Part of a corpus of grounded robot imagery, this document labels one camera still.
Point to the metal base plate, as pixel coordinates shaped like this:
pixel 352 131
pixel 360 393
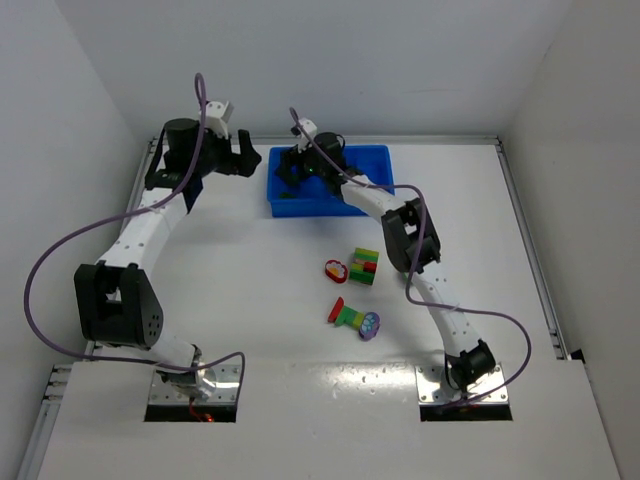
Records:
pixel 433 390
pixel 217 386

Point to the red green lego piece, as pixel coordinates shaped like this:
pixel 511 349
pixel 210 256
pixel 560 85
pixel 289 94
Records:
pixel 341 314

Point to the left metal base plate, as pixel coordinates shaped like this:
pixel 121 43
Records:
pixel 217 386

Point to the purple paw lego brick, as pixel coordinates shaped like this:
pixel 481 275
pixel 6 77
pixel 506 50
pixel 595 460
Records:
pixel 369 327

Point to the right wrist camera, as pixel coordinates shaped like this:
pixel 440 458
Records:
pixel 305 129

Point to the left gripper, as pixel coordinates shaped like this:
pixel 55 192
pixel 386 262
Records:
pixel 236 154

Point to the large lego block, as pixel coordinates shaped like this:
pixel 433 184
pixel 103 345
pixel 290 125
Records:
pixel 363 266

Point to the red flower lego brick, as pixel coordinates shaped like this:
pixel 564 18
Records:
pixel 336 271

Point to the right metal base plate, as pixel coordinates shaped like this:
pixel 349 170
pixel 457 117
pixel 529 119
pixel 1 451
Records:
pixel 433 390

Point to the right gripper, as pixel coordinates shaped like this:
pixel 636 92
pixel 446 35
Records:
pixel 293 168

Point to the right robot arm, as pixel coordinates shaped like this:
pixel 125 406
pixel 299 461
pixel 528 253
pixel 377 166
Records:
pixel 411 241

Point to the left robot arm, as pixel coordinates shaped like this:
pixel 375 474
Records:
pixel 117 304

